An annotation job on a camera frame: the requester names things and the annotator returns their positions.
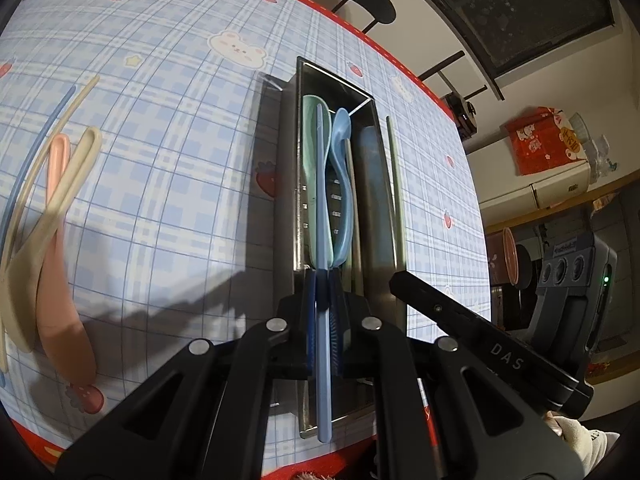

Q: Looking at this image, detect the green chopstick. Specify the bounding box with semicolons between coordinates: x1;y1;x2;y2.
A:
384;115;407;267

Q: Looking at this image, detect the blue chopstick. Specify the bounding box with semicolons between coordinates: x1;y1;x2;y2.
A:
313;104;334;444
0;85;77;262

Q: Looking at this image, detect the blue plastic spoon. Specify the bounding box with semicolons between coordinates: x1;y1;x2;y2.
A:
324;106;354;267

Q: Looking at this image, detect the small black device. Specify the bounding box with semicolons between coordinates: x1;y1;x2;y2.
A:
444;91;478;142

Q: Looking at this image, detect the black round stool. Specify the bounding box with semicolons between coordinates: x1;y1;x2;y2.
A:
332;0;397;33

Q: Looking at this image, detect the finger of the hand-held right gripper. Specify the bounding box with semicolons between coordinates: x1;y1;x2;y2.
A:
389;270;595;417

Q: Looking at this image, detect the pink plastic spoon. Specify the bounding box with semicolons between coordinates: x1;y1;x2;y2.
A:
36;133;97;389

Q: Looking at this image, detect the pink plastic bucket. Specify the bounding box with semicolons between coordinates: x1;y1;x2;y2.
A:
486;227;522;287

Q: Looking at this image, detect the person's right forearm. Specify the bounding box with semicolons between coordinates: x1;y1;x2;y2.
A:
545;410;623;462

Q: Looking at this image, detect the white refrigerator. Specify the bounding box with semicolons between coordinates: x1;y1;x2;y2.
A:
479;159;603;223

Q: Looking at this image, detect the red printed bag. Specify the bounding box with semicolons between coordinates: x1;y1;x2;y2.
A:
506;106;587;177

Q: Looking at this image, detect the green plastic spoon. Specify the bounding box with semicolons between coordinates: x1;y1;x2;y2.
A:
301;94;334;270

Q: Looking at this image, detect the beige chopstick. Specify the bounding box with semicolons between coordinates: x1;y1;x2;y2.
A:
0;75;101;373
344;136;365;293

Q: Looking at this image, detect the blue plaid printed tablecloth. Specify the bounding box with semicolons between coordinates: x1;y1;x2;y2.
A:
0;0;493;467

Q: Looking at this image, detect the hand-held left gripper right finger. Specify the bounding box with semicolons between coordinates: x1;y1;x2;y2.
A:
327;272;586;480

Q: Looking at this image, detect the beige plastic spoon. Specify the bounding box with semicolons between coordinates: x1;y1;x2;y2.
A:
0;126;103;352

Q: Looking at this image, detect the stainless steel utensil tray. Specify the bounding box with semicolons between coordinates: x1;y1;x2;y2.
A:
252;55;409;437

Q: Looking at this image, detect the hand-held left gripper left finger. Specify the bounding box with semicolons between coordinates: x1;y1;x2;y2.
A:
52;267;321;480

